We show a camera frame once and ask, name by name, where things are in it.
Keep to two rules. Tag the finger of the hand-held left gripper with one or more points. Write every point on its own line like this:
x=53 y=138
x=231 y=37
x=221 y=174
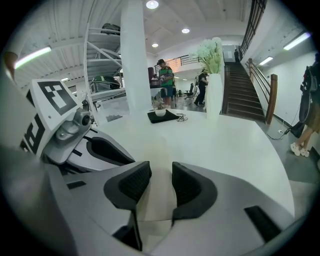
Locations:
x=107 y=152

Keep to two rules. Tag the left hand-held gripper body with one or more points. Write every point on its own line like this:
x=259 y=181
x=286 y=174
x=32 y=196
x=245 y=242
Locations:
x=50 y=112

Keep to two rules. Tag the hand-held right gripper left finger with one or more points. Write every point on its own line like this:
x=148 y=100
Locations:
x=105 y=195

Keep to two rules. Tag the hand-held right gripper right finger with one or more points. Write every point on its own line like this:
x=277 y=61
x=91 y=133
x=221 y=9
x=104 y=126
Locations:
x=220 y=215

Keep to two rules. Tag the person's left forearm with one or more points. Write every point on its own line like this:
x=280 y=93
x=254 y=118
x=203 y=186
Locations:
x=10 y=62

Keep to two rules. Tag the eyeglasses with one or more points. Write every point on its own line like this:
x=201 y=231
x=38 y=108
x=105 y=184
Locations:
x=182 y=117

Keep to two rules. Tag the long tube ceiling light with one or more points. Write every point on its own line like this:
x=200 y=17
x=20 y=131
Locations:
x=297 y=41
x=32 y=57
x=265 y=60

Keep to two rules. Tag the dark green round bag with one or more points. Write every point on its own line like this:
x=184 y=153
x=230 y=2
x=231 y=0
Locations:
x=105 y=82

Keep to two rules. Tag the black square mat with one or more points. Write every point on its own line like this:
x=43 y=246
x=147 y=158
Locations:
x=172 y=117

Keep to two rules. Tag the white metal shelf rack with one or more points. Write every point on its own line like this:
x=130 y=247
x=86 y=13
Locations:
x=105 y=62

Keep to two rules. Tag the round ceiling light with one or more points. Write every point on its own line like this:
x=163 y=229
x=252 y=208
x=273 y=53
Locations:
x=152 y=4
x=185 y=30
x=155 y=45

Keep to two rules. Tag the tall white vase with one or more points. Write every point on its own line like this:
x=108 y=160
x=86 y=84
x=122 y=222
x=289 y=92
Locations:
x=213 y=97

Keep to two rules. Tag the dark wooden staircase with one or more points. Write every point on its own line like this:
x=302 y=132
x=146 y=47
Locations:
x=242 y=95

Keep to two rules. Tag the white flower bouquet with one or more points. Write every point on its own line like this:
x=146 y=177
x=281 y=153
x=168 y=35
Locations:
x=208 y=55

